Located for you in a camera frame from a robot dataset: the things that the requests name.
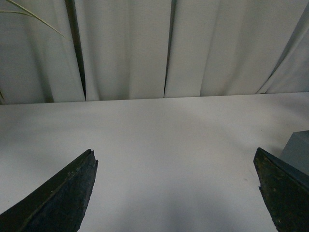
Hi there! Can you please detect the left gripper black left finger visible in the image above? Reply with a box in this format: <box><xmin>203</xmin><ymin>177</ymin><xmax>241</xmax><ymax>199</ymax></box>
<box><xmin>0</xmin><ymin>149</ymin><xmax>98</xmax><ymax>232</ymax></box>

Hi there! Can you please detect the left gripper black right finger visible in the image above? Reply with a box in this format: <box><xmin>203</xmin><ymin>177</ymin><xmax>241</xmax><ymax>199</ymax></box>
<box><xmin>253</xmin><ymin>147</ymin><xmax>309</xmax><ymax>232</ymax></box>

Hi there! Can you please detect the gray square base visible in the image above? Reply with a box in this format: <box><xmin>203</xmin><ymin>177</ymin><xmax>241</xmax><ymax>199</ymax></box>
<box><xmin>280</xmin><ymin>130</ymin><xmax>309</xmax><ymax>175</ymax></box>

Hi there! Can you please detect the white curtain backdrop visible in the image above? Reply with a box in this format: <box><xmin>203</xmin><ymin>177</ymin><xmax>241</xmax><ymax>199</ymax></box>
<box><xmin>0</xmin><ymin>0</ymin><xmax>309</xmax><ymax>105</ymax></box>

